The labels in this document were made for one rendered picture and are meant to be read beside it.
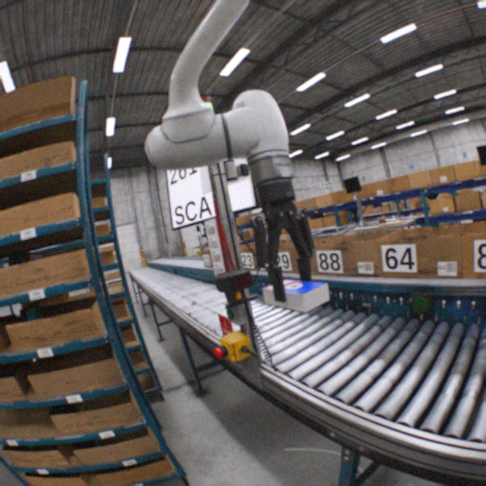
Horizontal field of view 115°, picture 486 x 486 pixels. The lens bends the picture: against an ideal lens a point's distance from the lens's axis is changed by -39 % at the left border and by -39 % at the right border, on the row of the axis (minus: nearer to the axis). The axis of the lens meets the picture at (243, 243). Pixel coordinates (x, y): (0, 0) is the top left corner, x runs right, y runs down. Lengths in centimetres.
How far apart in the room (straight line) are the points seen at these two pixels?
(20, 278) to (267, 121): 90
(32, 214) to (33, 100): 52
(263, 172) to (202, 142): 13
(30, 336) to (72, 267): 33
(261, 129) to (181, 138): 15
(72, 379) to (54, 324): 22
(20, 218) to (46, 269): 21
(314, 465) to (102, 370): 108
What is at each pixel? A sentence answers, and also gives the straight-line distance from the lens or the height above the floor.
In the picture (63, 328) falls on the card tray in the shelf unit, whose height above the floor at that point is 99.
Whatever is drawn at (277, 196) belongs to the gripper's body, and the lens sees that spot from 47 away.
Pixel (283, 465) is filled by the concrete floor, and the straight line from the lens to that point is 143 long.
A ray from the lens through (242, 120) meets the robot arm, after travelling 49.
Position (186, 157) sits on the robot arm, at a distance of 49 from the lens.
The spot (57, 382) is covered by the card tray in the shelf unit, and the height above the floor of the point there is 79.
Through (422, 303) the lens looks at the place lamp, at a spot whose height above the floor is 82.
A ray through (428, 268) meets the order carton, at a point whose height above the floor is 93.
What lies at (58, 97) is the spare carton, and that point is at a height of 190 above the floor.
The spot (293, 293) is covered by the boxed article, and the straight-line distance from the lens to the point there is 48.
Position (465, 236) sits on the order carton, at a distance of 94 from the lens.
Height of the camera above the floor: 119
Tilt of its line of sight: 3 degrees down
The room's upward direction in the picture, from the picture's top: 11 degrees counter-clockwise
